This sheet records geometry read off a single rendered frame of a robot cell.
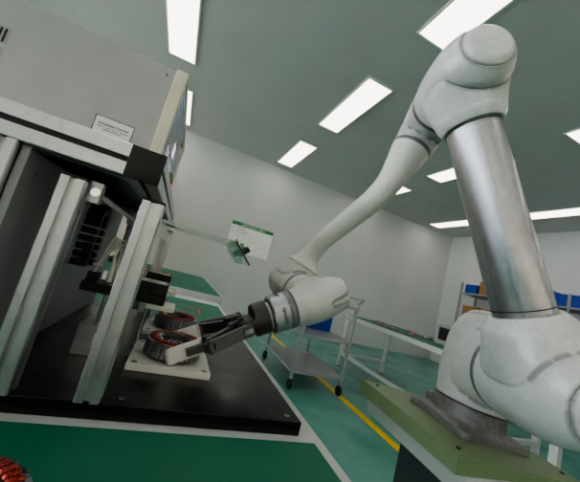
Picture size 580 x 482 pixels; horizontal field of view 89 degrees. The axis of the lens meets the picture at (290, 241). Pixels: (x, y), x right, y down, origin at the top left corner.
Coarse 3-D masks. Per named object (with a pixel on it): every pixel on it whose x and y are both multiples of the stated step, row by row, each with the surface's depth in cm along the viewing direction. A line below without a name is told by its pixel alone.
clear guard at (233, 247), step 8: (168, 224) 85; (176, 224) 82; (184, 232) 104; (192, 232) 93; (200, 232) 86; (208, 232) 85; (216, 240) 99; (224, 240) 90; (232, 240) 87; (232, 248) 99; (240, 248) 88; (232, 256) 109; (240, 256) 93; (248, 264) 88
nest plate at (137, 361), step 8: (136, 344) 62; (144, 344) 63; (136, 352) 57; (144, 352) 58; (128, 360) 53; (136, 360) 54; (144, 360) 55; (152, 360) 56; (200, 360) 63; (128, 368) 51; (136, 368) 52; (144, 368) 52; (152, 368) 53; (160, 368) 53; (168, 368) 54; (176, 368) 55; (184, 368) 56; (192, 368) 57; (200, 368) 58; (208, 368) 59; (176, 376) 54; (184, 376) 55; (192, 376) 55; (200, 376) 56; (208, 376) 56
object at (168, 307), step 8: (104, 280) 59; (144, 280) 57; (152, 280) 60; (80, 288) 53; (88, 288) 53; (96, 288) 54; (104, 288) 54; (144, 288) 57; (152, 288) 57; (160, 288) 58; (104, 296) 55; (136, 296) 56; (144, 296) 56; (152, 296) 57; (160, 296) 57; (104, 304) 55; (152, 304) 57; (160, 304) 57; (168, 304) 61; (168, 312) 58; (96, 320) 54
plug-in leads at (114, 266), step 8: (112, 240) 56; (120, 240) 58; (112, 248) 56; (120, 248) 59; (104, 256) 56; (120, 256) 60; (96, 264) 55; (112, 264) 56; (88, 272) 54; (96, 272) 54; (112, 272) 56; (88, 280) 54; (96, 280) 54; (112, 280) 58
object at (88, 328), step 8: (88, 320) 55; (80, 328) 52; (88, 328) 53; (96, 328) 53; (80, 336) 52; (88, 336) 53; (72, 344) 52; (80, 344) 52; (88, 344) 53; (72, 352) 52; (80, 352) 52; (88, 352) 53
